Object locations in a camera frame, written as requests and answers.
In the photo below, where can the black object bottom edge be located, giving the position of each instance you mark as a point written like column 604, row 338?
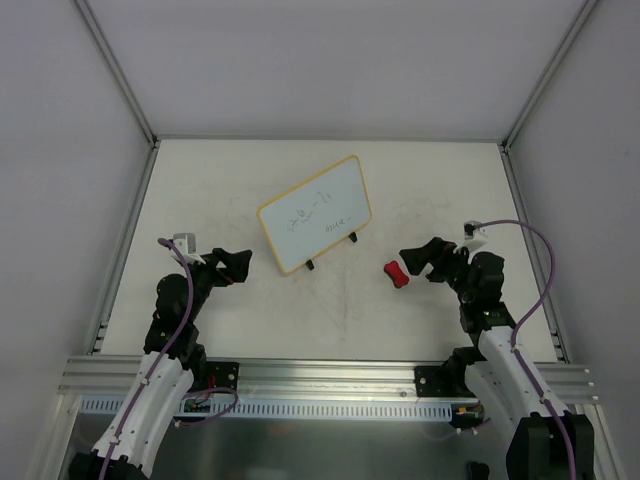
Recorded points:
column 477, row 471

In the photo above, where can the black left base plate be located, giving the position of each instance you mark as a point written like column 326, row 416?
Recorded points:
column 216, row 374

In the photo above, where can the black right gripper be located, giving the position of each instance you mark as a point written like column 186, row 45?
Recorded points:
column 441, row 260

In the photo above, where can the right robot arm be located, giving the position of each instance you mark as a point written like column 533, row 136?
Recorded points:
column 543, row 439

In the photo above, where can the aluminium mounting rail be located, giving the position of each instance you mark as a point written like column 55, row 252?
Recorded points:
column 333, row 380

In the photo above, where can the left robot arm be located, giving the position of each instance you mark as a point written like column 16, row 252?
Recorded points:
column 173, row 362

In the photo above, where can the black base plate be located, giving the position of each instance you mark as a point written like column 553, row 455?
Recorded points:
column 216, row 374
column 439, row 382

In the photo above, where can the yellow framed whiteboard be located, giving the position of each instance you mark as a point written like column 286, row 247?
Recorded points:
column 312, row 217

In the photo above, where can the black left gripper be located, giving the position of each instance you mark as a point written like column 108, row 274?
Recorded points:
column 220, row 268

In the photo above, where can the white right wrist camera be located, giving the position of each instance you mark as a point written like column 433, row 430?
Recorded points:
column 474, row 237

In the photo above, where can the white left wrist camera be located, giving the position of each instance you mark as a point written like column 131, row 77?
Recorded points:
column 185, row 244

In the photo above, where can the red whiteboard eraser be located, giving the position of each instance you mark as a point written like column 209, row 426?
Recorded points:
column 393, row 270

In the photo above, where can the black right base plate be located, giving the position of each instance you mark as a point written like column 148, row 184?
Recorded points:
column 439, row 382

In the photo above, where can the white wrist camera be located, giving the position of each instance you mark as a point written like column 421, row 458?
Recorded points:
column 185, row 244
column 474, row 237

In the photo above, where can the white slotted cable duct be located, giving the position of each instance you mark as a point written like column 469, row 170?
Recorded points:
column 293, row 409

